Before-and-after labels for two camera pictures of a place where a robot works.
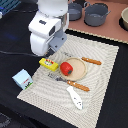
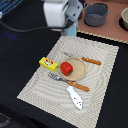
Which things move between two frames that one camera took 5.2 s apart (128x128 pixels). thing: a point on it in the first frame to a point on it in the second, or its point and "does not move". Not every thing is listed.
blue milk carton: [23, 79] to [70, 31]
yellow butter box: [48, 64] does not move
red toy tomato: [66, 68] does not move
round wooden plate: [79, 69] does not move
